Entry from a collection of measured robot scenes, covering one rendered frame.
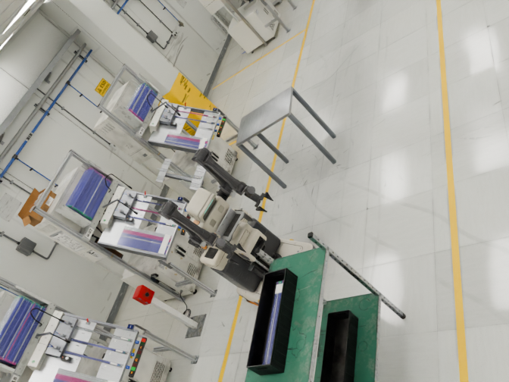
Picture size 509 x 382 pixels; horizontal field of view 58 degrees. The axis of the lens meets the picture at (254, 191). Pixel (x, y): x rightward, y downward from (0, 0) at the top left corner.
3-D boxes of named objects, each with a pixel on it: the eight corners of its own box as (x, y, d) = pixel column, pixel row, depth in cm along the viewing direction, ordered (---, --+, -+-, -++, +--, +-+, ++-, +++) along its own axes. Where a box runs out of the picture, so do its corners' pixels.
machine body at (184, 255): (213, 242, 553) (175, 214, 522) (197, 295, 510) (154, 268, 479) (179, 254, 593) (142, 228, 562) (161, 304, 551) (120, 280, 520)
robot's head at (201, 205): (188, 216, 344) (183, 208, 330) (202, 192, 351) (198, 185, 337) (204, 224, 340) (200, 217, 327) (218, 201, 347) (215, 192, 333)
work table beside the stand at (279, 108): (336, 162, 481) (288, 112, 441) (283, 189, 519) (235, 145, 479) (335, 135, 511) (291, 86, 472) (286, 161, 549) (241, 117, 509)
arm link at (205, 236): (167, 199, 302) (158, 214, 299) (171, 200, 297) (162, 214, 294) (215, 234, 322) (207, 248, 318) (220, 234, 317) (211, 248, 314)
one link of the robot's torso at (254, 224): (247, 260, 389) (227, 245, 377) (263, 232, 398) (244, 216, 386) (266, 265, 368) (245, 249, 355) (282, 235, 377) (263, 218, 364)
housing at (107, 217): (127, 195, 507) (125, 186, 496) (110, 231, 478) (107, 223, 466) (120, 193, 508) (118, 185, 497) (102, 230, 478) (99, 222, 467)
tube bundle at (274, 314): (280, 284, 281) (276, 281, 279) (289, 282, 277) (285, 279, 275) (266, 367, 249) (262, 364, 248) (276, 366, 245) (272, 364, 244)
